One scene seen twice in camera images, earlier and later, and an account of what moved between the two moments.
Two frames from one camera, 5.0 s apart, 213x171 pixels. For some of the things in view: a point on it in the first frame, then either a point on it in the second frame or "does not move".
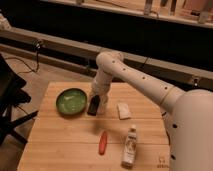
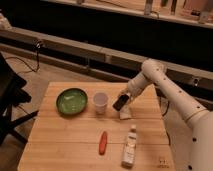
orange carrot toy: [103, 143] does not move
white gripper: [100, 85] to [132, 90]
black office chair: [11, 95] does not move
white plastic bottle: [129, 154] does not move
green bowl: [71, 101] does not move
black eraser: [93, 105] to [120, 102]
